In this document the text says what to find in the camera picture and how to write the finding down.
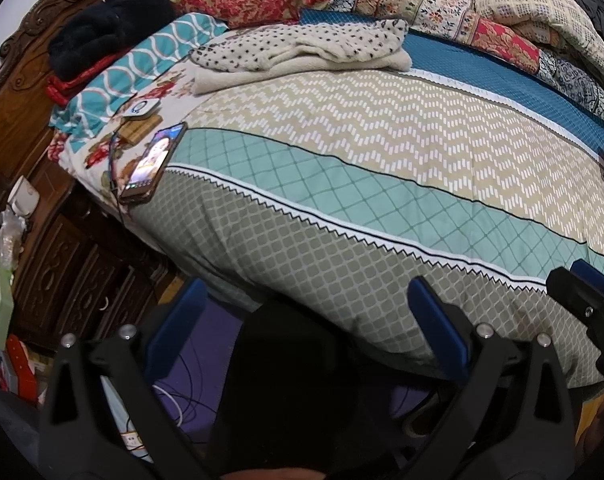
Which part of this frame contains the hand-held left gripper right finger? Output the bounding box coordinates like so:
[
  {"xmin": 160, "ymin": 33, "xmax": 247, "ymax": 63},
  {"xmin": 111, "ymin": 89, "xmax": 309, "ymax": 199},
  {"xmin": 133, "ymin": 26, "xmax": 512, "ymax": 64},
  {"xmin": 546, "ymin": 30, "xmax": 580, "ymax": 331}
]
[{"xmin": 407, "ymin": 276, "xmax": 575, "ymax": 480}]

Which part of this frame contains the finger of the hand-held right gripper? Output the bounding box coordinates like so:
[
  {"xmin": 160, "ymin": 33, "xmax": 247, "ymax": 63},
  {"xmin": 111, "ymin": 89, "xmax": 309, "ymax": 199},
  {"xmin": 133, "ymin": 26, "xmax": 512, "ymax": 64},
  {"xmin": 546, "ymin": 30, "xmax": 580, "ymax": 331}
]
[
  {"xmin": 546, "ymin": 266, "xmax": 604, "ymax": 326},
  {"xmin": 569, "ymin": 259, "xmax": 604, "ymax": 306}
]

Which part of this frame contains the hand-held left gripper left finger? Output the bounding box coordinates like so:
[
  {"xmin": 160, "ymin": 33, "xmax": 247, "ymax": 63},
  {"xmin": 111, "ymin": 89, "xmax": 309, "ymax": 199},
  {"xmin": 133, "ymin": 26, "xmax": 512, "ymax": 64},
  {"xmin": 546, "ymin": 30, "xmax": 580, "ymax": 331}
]
[{"xmin": 37, "ymin": 277, "xmax": 209, "ymax": 480}]

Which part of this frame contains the white navy fleece sweater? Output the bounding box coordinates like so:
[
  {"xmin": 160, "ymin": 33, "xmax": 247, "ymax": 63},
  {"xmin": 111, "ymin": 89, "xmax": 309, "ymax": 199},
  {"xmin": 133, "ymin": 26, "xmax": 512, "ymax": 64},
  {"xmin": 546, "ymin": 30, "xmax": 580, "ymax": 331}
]
[{"xmin": 189, "ymin": 18, "xmax": 414, "ymax": 96}]

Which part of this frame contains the purple floor mat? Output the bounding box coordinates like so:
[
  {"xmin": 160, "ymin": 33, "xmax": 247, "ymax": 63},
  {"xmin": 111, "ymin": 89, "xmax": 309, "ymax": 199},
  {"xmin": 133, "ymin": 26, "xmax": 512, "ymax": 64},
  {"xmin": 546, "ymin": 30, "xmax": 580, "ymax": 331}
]
[{"xmin": 147, "ymin": 290, "xmax": 263, "ymax": 436}]

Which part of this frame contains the tan slipper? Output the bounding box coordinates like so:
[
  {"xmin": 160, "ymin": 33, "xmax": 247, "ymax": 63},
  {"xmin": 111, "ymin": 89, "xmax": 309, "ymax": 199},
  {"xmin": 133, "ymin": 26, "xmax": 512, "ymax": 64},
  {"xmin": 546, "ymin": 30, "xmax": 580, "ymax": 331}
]
[{"xmin": 399, "ymin": 395, "xmax": 445, "ymax": 438}]

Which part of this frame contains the carved wooden bedside cabinet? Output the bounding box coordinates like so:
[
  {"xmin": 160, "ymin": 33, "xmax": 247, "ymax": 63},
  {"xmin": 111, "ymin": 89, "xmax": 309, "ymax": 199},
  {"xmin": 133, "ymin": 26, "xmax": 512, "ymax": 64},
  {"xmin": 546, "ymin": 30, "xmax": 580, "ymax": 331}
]
[{"xmin": 0, "ymin": 150, "xmax": 183, "ymax": 361}]

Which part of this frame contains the person's dark trouser leg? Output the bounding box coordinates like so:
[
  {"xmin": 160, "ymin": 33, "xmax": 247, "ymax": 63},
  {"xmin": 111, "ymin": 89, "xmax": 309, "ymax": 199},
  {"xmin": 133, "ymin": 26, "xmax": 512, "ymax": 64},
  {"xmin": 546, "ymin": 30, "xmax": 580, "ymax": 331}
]
[{"xmin": 202, "ymin": 302, "xmax": 398, "ymax": 480}]

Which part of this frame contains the white power strip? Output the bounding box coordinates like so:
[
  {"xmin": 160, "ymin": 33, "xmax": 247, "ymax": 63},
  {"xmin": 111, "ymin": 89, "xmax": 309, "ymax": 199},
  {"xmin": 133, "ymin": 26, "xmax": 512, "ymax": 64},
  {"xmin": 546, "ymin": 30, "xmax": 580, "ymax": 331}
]
[{"xmin": 117, "ymin": 430, "xmax": 148, "ymax": 461}]

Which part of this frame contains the smartphone with lit screen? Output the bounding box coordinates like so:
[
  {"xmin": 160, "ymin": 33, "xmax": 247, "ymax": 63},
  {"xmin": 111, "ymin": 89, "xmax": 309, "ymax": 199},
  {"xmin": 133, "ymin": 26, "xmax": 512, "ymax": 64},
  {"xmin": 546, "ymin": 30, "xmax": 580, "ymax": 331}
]
[{"xmin": 118, "ymin": 121, "xmax": 189, "ymax": 206}]

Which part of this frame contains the red box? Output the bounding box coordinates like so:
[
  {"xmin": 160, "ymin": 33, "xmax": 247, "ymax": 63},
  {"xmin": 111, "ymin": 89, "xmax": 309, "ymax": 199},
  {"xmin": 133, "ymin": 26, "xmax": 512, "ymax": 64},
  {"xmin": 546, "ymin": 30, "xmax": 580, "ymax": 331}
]
[{"xmin": 4, "ymin": 335, "xmax": 39, "ymax": 403}]

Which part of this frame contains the patterned teal beige bedspread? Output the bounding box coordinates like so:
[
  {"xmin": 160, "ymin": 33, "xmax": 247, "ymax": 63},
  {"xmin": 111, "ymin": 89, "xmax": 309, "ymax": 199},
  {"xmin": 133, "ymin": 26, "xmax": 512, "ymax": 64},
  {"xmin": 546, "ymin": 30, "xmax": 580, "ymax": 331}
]
[{"xmin": 127, "ymin": 10, "xmax": 604, "ymax": 391}]

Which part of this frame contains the green paper bag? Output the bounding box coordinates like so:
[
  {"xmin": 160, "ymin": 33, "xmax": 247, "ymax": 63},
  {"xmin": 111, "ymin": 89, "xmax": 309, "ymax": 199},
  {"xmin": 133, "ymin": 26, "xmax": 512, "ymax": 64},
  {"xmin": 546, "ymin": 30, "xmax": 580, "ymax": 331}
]
[{"xmin": 0, "ymin": 255, "xmax": 14, "ymax": 351}]

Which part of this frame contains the white floral bedsheet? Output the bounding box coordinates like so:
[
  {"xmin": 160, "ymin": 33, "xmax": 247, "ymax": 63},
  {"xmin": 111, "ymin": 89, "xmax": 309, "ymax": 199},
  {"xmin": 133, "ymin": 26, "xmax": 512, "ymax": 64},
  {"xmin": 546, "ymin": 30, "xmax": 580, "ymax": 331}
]
[{"xmin": 47, "ymin": 67, "xmax": 203, "ymax": 211}]

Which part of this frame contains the small wooden block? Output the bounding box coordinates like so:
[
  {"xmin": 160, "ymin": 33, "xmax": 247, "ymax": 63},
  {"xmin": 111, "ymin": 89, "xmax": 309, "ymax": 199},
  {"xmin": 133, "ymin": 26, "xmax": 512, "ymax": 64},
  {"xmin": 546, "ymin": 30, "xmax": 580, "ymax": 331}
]
[{"xmin": 116, "ymin": 112, "xmax": 163, "ymax": 146}]

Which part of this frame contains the clear plastic bag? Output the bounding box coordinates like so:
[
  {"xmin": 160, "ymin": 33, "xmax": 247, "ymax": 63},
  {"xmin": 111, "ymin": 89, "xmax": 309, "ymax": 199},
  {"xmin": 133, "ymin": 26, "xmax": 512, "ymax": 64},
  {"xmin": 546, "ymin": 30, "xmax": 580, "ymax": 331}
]
[{"xmin": 0, "ymin": 210, "xmax": 30, "ymax": 266}]

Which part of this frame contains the white mug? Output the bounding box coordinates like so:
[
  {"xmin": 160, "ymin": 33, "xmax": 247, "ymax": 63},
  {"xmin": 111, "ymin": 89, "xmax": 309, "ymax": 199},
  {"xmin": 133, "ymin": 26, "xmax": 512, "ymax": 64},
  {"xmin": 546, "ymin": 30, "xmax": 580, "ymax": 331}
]
[{"xmin": 7, "ymin": 175, "xmax": 43, "ymax": 218}]

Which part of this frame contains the white rounded device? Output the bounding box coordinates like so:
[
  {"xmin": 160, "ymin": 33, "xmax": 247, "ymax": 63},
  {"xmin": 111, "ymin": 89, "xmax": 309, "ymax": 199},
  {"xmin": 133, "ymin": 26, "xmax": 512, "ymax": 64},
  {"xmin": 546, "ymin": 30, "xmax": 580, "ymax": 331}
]
[{"xmin": 121, "ymin": 99, "xmax": 162, "ymax": 121}]

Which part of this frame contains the teal white patterned pillow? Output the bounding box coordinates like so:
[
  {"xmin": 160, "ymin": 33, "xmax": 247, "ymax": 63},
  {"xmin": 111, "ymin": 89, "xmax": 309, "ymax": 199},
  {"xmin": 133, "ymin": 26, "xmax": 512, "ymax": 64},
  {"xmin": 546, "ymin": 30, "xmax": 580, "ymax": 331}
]
[{"xmin": 49, "ymin": 12, "xmax": 229, "ymax": 141}]

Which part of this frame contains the red cloth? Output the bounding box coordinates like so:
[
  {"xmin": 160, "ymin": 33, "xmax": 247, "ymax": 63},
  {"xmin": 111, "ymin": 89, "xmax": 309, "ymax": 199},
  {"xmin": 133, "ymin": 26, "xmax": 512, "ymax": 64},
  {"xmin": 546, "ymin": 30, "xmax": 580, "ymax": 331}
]
[{"xmin": 44, "ymin": 45, "xmax": 133, "ymax": 107}]

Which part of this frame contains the carved wooden headboard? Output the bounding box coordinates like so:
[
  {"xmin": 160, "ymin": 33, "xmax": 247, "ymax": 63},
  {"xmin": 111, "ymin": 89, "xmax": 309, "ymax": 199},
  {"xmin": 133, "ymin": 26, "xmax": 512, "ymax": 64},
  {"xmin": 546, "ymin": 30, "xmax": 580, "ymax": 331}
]
[{"xmin": 0, "ymin": 0, "xmax": 213, "ymax": 131}]

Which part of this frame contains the black fuzzy garment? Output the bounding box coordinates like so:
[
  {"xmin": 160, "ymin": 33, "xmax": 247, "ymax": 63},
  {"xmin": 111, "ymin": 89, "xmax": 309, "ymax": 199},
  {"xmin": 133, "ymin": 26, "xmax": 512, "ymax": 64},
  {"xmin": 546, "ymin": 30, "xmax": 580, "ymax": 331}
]
[{"xmin": 47, "ymin": 0, "xmax": 178, "ymax": 75}]

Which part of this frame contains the white cable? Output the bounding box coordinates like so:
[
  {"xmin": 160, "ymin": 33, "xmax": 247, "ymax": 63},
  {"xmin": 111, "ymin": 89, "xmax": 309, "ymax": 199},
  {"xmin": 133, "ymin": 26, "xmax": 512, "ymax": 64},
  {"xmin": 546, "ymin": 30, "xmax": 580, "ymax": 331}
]
[{"xmin": 152, "ymin": 385, "xmax": 198, "ymax": 433}]

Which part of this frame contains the black cable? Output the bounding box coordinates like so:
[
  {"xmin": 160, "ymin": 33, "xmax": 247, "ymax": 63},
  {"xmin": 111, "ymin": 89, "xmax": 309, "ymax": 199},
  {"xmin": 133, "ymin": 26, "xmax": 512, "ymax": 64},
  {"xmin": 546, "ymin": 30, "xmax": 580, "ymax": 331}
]
[{"xmin": 107, "ymin": 130, "xmax": 133, "ymax": 221}]

